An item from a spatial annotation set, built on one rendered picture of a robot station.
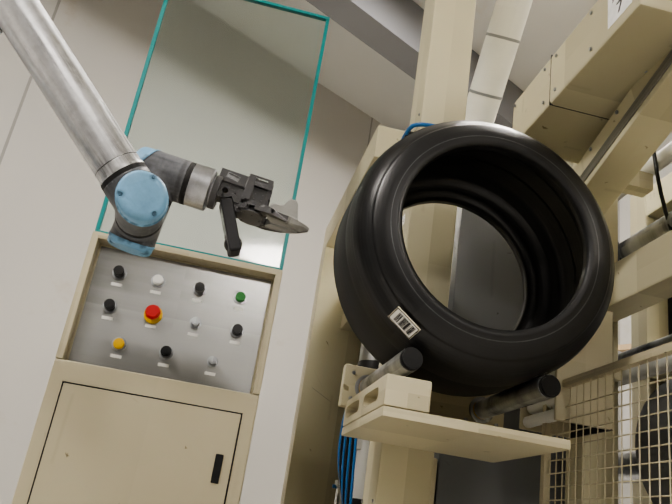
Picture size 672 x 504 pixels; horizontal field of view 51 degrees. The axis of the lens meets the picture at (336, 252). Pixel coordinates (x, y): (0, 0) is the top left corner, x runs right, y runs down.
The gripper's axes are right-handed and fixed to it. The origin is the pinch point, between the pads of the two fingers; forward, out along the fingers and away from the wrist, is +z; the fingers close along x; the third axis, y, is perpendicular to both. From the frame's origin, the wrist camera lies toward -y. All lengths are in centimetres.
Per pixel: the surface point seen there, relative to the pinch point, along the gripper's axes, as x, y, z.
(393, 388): -9.4, -28.0, 24.4
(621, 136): -6, 46, 64
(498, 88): 64, 104, 53
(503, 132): -11.8, 31.7, 34.2
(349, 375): 25.2, -19.9, 21.6
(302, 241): 313, 128, 14
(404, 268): -12.2, -5.8, 20.4
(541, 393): -8, -20, 53
